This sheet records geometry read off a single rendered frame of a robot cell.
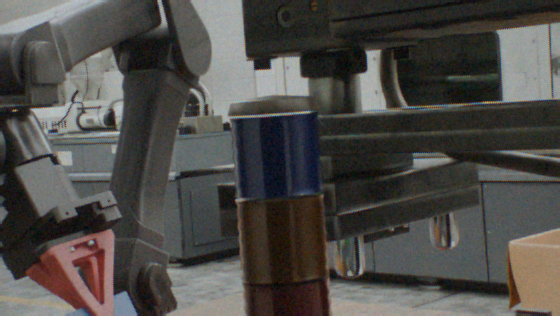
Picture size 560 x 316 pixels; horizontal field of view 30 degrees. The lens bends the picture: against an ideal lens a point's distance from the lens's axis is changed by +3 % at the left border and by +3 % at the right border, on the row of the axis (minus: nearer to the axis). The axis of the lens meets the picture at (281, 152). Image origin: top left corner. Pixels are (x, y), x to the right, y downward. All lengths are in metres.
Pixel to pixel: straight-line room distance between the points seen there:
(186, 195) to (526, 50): 2.96
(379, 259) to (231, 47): 4.01
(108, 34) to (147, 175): 0.15
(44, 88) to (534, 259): 2.32
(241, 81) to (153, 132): 8.72
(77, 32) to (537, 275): 2.27
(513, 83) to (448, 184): 5.08
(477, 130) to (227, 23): 9.35
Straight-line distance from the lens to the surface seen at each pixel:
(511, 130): 0.62
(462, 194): 0.77
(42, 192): 0.94
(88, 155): 8.39
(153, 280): 1.08
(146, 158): 1.12
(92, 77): 8.83
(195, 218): 7.72
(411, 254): 6.28
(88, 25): 1.06
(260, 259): 0.43
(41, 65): 0.96
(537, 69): 5.76
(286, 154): 0.42
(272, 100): 0.42
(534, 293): 3.16
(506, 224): 5.90
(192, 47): 1.16
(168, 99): 1.15
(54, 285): 0.95
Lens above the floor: 1.20
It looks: 3 degrees down
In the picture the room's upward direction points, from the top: 4 degrees counter-clockwise
